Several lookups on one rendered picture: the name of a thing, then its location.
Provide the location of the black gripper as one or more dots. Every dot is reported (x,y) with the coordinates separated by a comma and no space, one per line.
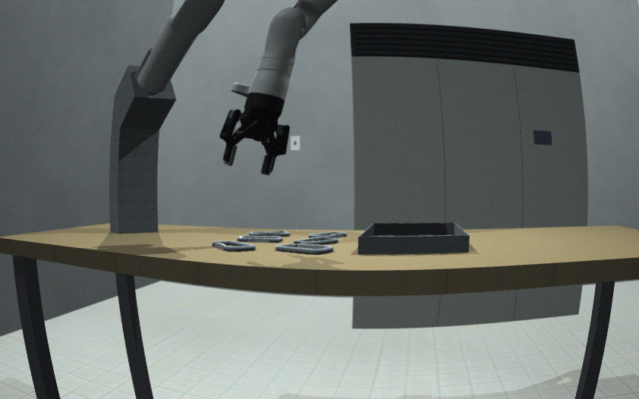
(259,121)

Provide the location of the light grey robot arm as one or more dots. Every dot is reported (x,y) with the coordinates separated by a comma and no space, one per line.
(276,64)

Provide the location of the grey carabiner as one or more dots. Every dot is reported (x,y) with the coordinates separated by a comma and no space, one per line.
(329,234)
(242,246)
(312,249)
(318,240)
(260,239)
(270,233)

